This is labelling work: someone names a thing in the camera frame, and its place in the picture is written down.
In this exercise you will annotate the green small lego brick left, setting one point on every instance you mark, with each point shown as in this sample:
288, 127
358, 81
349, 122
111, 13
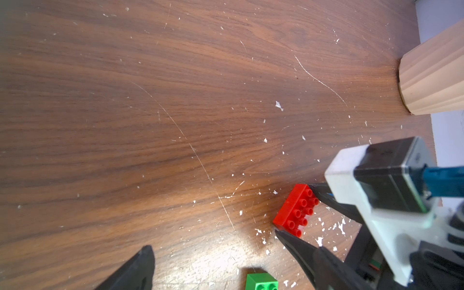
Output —
261, 281

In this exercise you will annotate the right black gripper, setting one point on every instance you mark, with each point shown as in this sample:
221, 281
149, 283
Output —
377, 261

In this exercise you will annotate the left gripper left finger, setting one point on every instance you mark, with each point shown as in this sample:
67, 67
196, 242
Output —
135, 274

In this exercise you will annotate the beige ribbed flower pot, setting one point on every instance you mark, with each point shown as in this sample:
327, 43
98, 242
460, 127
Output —
431, 76

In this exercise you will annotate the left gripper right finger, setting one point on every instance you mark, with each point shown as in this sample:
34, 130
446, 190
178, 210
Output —
330, 273

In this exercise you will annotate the red long lego brick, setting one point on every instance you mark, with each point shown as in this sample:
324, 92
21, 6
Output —
294, 214

